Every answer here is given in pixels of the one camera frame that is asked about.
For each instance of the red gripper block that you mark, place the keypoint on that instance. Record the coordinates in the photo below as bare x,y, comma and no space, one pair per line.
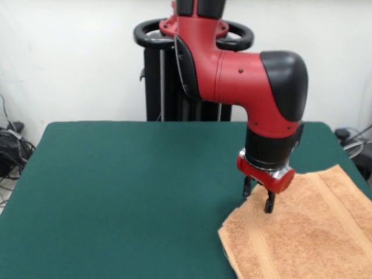
270,180

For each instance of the orange-brown terry towel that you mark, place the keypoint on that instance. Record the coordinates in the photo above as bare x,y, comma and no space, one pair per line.
305,232

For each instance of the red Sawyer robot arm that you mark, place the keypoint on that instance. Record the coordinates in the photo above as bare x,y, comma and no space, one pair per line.
247,78

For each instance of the dark green table cloth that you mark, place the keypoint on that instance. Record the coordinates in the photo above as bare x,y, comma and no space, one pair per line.
101,203

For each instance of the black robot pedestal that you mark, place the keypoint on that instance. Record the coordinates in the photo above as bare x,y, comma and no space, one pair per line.
162,87

